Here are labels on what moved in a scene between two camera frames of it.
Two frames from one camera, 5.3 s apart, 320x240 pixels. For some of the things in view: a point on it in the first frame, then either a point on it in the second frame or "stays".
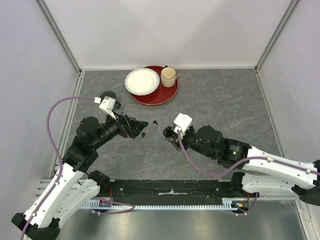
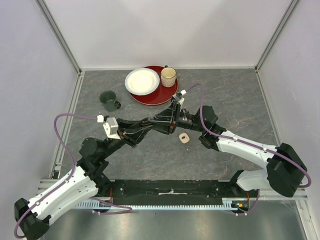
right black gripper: [183, 140] to [163, 120]
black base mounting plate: [168, 191] stays
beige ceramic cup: [168, 76] stays
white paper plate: [141, 81] stays
